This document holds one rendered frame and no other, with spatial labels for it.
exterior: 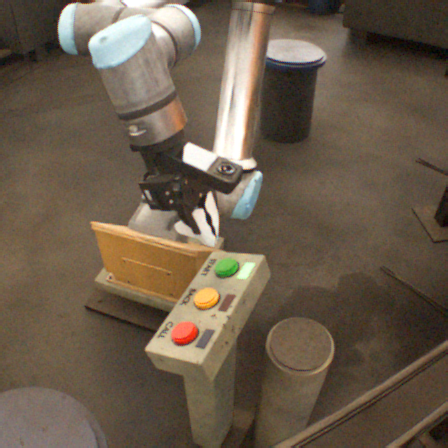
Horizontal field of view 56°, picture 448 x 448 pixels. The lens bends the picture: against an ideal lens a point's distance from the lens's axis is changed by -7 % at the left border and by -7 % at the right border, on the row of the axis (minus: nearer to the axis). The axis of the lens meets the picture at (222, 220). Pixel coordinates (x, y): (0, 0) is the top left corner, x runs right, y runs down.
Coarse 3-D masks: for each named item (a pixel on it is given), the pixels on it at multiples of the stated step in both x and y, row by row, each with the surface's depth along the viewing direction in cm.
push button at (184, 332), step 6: (180, 324) 69; (186, 324) 69; (192, 324) 69; (174, 330) 69; (180, 330) 68; (186, 330) 68; (192, 330) 67; (174, 336) 68; (180, 336) 67; (186, 336) 67; (192, 336) 67; (180, 342) 67; (186, 342) 67
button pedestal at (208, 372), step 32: (224, 256) 82; (256, 256) 79; (192, 288) 77; (224, 288) 75; (256, 288) 76; (192, 320) 71; (224, 320) 69; (160, 352) 67; (192, 352) 65; (224, 352) 68; (192, 384) 86; (224, 384) 90; (192, 416) 98; (224, 416) 102
